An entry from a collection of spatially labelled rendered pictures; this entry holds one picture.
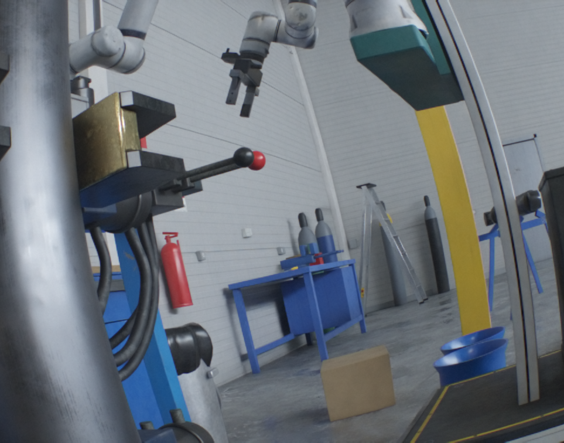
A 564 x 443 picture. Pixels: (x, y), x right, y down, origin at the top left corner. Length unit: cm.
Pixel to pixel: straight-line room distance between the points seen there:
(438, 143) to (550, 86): 876
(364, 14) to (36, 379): 105
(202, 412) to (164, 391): 131
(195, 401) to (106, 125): 237
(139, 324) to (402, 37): 75
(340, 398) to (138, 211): 236
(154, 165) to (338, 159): 1086
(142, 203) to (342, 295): 639
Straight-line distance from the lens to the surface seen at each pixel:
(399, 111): 1155
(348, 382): 339
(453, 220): 307
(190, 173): 125
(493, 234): 635
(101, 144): 77
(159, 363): 175
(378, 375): 340
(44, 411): 65
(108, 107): 77
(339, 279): 751
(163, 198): 128
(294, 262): 654
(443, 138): 310
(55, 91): 73
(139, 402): 246
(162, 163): 81
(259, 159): 126
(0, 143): 54
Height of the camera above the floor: 75
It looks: 4 degrees up
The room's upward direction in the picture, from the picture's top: 13 degrees counter-clockwise
